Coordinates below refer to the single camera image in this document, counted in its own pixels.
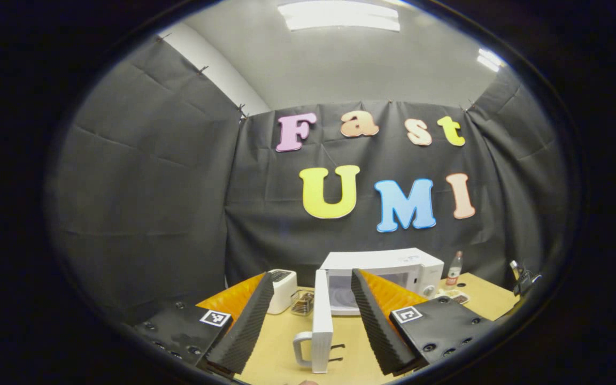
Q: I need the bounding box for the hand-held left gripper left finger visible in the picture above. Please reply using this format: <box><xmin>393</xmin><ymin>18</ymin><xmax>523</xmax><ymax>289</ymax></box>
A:
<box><xmin>134</xmin><ymin>272</ymin><xmax>275</xmax><ymax>375</ymax></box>

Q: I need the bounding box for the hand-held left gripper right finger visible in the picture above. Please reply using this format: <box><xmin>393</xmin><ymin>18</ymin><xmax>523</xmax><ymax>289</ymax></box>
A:
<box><xmin>351</xmin><ymin>268</ymin><xmax>496</xmax><ymax>376</ymax></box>

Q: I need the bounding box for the white microwave oven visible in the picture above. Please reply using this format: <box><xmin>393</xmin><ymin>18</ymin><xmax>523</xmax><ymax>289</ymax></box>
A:
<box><xmin>293</xmin><ymin>248</ymin><xmax>445</xmax><ymax>374</ymax></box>

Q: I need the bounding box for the white divided plate of beans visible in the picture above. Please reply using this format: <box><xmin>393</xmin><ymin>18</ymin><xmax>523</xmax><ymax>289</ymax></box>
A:
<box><xmin>436</xmin><ymin>289</ymin><xmax>470</xmax><ymax>305</ymax></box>

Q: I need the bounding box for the white toaster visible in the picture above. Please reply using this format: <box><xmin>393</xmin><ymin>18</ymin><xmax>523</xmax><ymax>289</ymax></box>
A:
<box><xmin>266</xmin><ymin>269</ymin><xmax>298</xmax><ymax>315</ymax></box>

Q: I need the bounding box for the small clear glass container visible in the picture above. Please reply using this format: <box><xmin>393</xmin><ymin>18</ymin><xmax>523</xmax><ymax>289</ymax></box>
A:
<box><xmin>290</xmin><ymin>289</ymin><xmax>315</xmax><ymax>317</ymax></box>

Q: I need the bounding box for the clear water bottle red label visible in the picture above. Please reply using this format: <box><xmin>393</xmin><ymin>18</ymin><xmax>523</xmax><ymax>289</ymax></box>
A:
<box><xmin>445</xmin><ymin>251</ymin><xmax>464</xmax><ymax>291</ymax></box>

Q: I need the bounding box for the black backdrop cloth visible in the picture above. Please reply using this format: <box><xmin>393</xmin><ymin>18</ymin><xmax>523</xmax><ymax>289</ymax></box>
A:
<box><xmin>49</xmin><ymin>35</ymin><xmax>571</xmax><ymax>327</ymax></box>

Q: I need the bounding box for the small ceiling light panel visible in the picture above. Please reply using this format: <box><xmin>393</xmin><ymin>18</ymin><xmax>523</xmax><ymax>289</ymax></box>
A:
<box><xmin>476</xmin><ymin>48</ymin><xmax>504</xmax><ymax>73</ymax></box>

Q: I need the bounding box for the large ceiling light panel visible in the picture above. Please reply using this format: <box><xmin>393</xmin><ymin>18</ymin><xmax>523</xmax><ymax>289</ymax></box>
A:
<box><xmin>278</xmin><ymin>0</ymin><xmax>401</xmax><ymax>32</ymax></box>

